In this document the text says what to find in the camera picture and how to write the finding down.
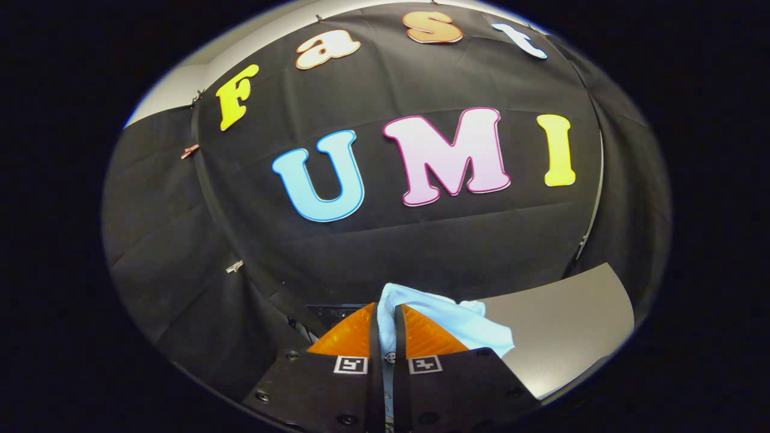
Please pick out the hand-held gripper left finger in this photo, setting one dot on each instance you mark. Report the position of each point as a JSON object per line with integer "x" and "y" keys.
{"x": 337, "y": 391}

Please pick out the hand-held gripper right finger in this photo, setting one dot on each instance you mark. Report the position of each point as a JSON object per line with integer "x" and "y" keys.
{"x": 445, "y": 391}

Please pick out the light blue garment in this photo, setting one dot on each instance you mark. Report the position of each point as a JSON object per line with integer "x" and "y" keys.
{"x": 463, "y": 328}

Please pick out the black backdrop cloth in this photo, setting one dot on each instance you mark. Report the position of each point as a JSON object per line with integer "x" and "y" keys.
{"x": 421, "y": 252}

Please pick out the white cloth clip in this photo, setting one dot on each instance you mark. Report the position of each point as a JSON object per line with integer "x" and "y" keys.
{"x": 234, "y": 265}

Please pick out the red cloth clip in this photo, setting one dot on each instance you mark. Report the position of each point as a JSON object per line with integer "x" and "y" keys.
{"x": 190, "y": 150}

